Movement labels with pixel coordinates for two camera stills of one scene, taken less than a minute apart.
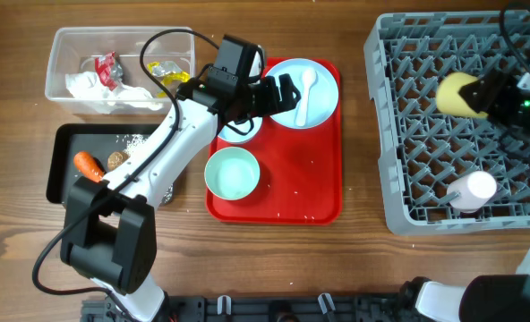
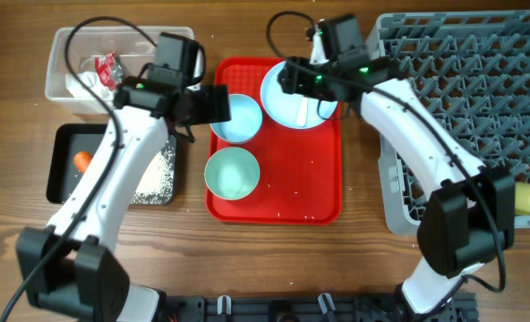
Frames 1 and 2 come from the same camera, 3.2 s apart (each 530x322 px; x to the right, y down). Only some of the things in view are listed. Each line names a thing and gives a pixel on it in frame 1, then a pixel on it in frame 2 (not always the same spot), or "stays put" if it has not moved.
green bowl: (232, 173) stays put
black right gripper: (492, 88) to (296, 80)
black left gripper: (270, 95) to (220, 104)
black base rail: (268, 308) stays put
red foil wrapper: (109, 70) stays put
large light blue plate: (322, 97) stays put
